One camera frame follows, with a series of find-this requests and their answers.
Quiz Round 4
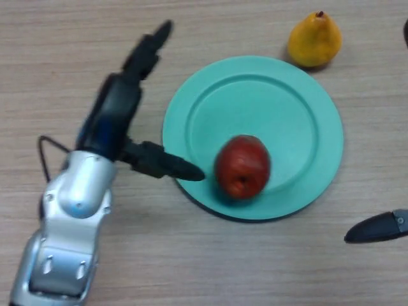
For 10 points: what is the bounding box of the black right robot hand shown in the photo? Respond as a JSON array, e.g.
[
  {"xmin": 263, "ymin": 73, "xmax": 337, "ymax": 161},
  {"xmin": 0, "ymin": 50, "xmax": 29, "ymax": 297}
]
[{"xmin": 344, "ymin": 18, "xmax": 408, "ymax": 244}]

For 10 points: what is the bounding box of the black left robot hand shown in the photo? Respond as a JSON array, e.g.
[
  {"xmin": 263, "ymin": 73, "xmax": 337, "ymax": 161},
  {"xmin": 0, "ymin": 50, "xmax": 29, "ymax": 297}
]
[{"xmin": 75, "ymin": 19, "xmax": 205, "ymax": 182}]

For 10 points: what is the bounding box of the red apple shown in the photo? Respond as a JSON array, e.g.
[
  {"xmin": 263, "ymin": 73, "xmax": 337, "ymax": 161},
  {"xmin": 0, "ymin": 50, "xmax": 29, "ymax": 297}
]
[{"xmin": 215, "ymin": 135, "xmax": 272, "ymax": 200}]

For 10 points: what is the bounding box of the green round plate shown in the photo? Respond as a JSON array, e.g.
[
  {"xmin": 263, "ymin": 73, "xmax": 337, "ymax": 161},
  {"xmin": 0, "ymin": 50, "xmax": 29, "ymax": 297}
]
[{"xmin": 162, "ymin": 55, "xmax": 345, "ymax": 221}]

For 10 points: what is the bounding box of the yellow pear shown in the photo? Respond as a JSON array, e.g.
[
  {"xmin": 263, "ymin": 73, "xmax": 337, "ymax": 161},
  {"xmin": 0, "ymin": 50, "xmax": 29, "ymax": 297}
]
[{"xmin": 288, "ymin": 11, "xmax": 343, "ymax": 68}]

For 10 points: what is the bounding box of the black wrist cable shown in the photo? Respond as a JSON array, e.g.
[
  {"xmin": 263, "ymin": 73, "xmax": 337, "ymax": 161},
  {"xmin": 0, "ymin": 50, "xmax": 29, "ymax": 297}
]
[{"xmin": 38, "ymin": 136, "xmax": 71, "ymax": 182}]

